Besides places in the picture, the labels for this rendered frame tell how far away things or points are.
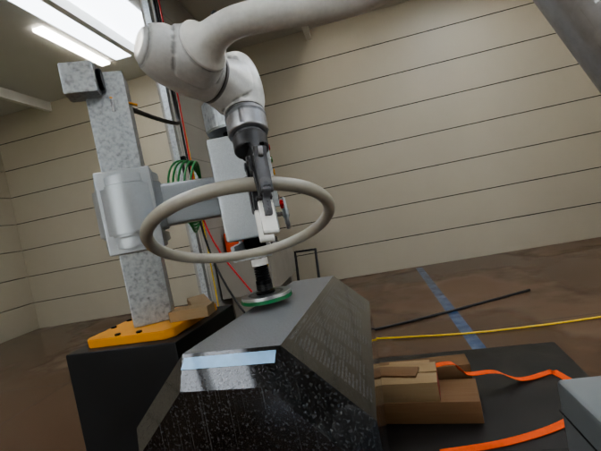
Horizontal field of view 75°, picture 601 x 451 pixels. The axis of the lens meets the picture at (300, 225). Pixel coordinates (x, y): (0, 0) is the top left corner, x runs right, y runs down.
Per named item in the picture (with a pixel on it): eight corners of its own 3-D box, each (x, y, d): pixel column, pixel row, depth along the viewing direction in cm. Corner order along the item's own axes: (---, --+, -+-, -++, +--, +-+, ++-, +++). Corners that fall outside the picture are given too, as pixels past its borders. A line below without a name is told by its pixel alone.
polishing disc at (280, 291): (283, 298, 155) (283, 295, 155) (233, 305, 160) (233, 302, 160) (295, 285, 175) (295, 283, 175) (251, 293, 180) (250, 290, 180)
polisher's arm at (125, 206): (100, 240, 181) (88, 187, 180) (102, 242, 212) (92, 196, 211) (250, 212, 213) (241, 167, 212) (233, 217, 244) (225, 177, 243)
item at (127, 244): (88, 261, 192) (71, 178, 191) (135, 251, 225) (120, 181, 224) (148, 250, 183) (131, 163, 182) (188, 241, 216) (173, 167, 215)
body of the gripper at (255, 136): (269, 123, 82) (278, 162, 79) (262, 147, 90) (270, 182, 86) (233, 124, 80) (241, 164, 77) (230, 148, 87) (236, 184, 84)
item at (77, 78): (53, 97, 182) (46, 65, 181) (83, 106, 199) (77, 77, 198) (88, 86, 176) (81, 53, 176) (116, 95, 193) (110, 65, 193)
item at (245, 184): (175, 275, 121) (173, 266, 122) (328, 243, 125) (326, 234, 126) (100, 215, 76) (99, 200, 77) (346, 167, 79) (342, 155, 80)
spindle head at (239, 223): (235, 244, 192) (216, 154, 190) (279, 235, 193) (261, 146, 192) (227, 250, 156) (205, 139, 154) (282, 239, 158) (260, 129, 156)
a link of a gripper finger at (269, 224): (272, 200, 78) (272, 199, 77) (278, 234, 75) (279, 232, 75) (257, 202, 77) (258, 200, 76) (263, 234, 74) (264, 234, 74)
